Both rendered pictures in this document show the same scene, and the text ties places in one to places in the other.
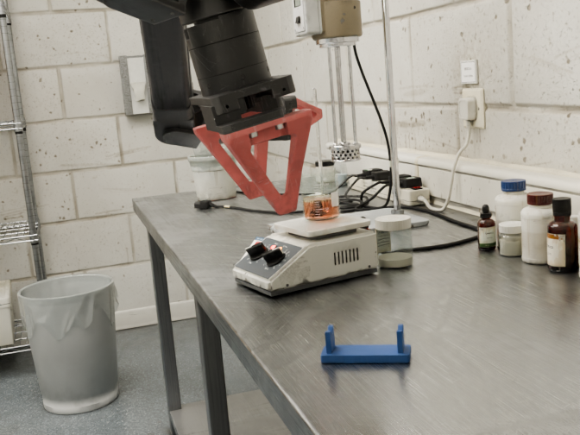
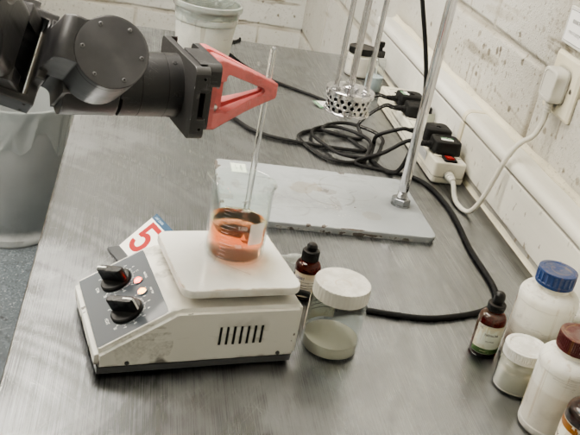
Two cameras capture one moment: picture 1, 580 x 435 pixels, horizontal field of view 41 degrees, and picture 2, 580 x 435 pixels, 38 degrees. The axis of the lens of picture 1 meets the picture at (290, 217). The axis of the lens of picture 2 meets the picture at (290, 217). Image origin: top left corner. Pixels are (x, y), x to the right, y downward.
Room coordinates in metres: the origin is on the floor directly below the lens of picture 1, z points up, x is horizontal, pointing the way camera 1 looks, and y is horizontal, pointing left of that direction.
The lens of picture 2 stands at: (0.49, -0.15, 1.25)
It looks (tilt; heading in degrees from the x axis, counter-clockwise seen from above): 25 degrees down; 3
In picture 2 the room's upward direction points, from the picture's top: 11 degrees clockwise
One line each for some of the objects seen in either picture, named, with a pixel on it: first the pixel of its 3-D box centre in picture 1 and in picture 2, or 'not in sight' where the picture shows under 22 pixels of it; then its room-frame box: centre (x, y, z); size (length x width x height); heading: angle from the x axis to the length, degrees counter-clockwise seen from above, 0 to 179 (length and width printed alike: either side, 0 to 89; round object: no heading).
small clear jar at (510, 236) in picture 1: (513, 238); (520, 366); (1.26, -0.37, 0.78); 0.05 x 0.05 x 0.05
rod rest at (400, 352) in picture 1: (365, 343); not in sight; (0.84, -0.07, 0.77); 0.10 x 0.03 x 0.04; 77
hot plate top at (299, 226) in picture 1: (321, 223); (227, 261); (1.24, -0.05, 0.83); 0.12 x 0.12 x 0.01; 29
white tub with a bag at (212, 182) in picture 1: (213, 160); (207, 9); (2.21, 0.20, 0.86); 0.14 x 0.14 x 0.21
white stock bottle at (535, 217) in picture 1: (540, 227); (564, 381); (1.21, -0.39, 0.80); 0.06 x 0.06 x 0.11
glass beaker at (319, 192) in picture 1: (318, 196); (236, 217); (1.25, -0.05, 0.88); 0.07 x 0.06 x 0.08; 91
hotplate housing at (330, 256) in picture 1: (310, 253); (196, 299); (1.22, -0.03, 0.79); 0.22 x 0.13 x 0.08; 119
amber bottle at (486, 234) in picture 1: (486, 226); (491, 322); (1.32, -0.34, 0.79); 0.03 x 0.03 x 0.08
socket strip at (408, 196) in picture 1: (386, 186); (417, 129); (1.99, -0.25, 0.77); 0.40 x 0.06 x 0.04; 16
